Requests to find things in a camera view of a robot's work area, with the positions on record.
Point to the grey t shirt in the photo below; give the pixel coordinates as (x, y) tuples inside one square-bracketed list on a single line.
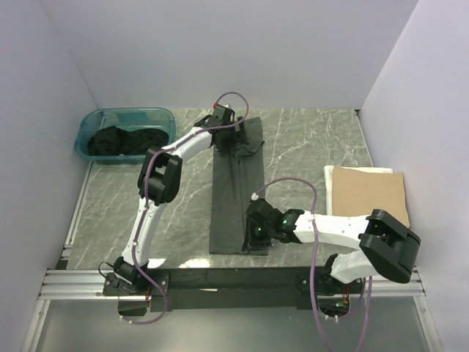
[(237, 174)]

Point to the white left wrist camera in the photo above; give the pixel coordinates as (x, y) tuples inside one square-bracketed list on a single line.
[(219, 108)]

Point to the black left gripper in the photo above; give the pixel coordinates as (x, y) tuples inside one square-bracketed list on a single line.
[(239, 138)]

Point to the folded tan t shirt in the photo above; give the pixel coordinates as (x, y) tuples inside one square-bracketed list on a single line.
[(359, 193)]

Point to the black t shirt in basin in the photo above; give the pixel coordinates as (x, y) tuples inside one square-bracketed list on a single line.
[(113, 141)]

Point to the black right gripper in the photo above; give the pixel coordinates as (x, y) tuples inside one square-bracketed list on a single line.
[(250, 242)]

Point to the aluminium frame rail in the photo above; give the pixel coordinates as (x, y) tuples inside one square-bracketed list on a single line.
[(89, 284)]

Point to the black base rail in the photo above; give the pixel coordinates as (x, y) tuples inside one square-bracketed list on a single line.
[(321, 285)]

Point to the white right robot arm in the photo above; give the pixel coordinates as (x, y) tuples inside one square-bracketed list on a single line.
[(380, 243)]

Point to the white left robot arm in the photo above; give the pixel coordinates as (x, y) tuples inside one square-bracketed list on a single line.
[(159, 183)]

